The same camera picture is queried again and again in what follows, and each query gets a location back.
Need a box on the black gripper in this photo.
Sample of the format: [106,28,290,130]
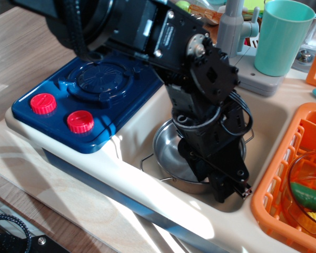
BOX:
[172,102,252,203]

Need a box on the stainless steel pan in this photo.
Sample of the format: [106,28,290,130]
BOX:
[140,118,255,195]

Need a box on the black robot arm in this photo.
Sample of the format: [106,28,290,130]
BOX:
[13,1,253,202]

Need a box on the beige toy sink unit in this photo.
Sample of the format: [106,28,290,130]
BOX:
[5,69,316,252]

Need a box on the red stove knob right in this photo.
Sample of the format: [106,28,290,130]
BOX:
[66,110,94,134]

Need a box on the red stove knob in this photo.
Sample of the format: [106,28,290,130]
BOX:
[30,93,57,115]
[66,110,94,134]

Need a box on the blue toy stove top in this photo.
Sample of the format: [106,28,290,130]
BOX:
[12,52,162,154]

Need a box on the red stove knob left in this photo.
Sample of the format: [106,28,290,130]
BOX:
[30,93,57,115]

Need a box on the clear orange plastic bowl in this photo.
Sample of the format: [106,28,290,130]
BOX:
[281,150,316,238]

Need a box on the green toy vegetable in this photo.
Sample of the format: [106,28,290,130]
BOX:
[290,182,316,212]

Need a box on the orange dish rack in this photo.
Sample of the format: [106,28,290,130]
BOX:
[251,102,316,252]

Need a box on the metal pot with lid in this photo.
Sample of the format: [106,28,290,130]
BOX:
[292,7,316,73]

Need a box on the grey toy faucet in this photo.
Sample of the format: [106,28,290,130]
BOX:
[216,0,284,96]

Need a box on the teal plastic cup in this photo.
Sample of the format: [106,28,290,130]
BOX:
[254,1,316,76]

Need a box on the green toy fruit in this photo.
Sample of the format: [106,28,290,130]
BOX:
[175,0,191,11]

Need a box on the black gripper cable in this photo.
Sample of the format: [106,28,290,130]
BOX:
[171,91,253,137]

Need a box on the black mount plate with screw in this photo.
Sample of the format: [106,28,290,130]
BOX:
[29,235,70,253]

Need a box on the black braided cable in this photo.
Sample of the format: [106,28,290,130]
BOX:
[0,213,32,253]

